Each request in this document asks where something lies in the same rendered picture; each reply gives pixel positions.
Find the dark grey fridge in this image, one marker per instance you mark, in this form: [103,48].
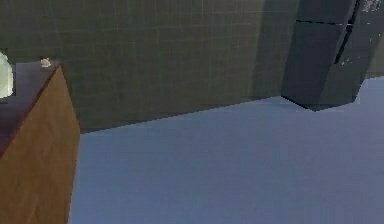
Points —
[316,60]

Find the brown wooden counter cabinet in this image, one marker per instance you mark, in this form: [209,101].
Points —
[36,150]

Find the small tan object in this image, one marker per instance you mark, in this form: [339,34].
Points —
[46,62]

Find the pale green round object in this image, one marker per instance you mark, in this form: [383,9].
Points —
[5,78]

